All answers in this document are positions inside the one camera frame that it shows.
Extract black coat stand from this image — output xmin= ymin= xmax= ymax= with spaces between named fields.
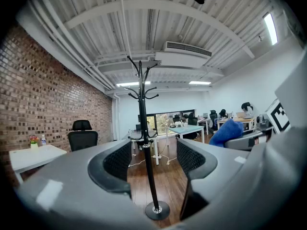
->
xmin=127 ymin=55 xmax=171 ymax=221

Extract black swivel chair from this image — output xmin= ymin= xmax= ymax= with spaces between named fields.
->
xmin=187 ymin=113 xmax=199 ymax=126

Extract white floor cable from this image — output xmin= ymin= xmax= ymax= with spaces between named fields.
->
xmin=129 ymin=154 xmax=177 ymax=168

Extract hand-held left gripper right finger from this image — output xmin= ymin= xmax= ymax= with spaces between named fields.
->
xmin=167 ymin=126 xmax=307 ymax=230

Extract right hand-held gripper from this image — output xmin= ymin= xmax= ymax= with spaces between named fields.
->
xmin=224 ymin=49 xmax=307 ymax=151

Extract wide window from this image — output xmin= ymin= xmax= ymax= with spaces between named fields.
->
xmin=145 ymin=109 xmax=197 ymax=132

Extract light wooden desk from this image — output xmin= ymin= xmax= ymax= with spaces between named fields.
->
xmin=216 ymin=117 xmax=255 ymax=131

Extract small white desk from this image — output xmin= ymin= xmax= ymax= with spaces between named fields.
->
xmin=9 ymin=144 xmax=67 ymax=184

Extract blue cloth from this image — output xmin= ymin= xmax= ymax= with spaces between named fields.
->
xmin=208 ymin=118 xmax=245 ymax=148

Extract white table with grey top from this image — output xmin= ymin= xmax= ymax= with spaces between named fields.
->
xmin=122 ymin=130 xmax=161 ymax=165

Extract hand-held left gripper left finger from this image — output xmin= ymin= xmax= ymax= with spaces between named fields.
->
xmin=14 ymin=139 xmax=154 ymax=230

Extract black office chair with headrest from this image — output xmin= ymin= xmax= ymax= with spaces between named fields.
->
xmin=68 ymin=120 xmax=98 ymax=152

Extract white table with blue top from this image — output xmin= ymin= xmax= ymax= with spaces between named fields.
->
xmin=167 ymin=125 xmax=205 ymax=144

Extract potted flowers in white pot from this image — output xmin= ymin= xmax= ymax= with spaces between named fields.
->
xmin=28 ymin=135 xmax=39 ymax=150

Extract white ceiling air conditioner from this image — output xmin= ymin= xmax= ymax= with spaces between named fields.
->
xmin=154 ymin=41 xmax=213 ymax=69

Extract long ceiling light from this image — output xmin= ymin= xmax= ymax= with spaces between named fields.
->
xmin=263 ymin=12 xmax=279 ymax=46

